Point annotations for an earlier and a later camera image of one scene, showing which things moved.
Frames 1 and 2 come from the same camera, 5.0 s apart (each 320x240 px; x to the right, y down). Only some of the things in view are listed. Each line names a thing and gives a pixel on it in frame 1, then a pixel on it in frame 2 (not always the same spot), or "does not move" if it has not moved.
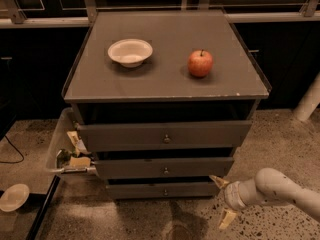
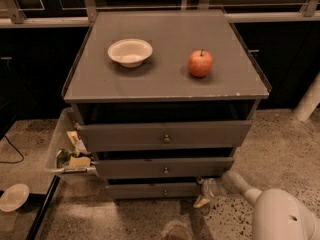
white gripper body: x=232 y=194 → x=211 y=188
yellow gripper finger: x=228 y=218 → x=201 y=201
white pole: x=309 y=101 does not move
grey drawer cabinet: x=162 y=100 does not move
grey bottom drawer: x=170 y=190 does not move
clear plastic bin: x=67 y=152 does not move
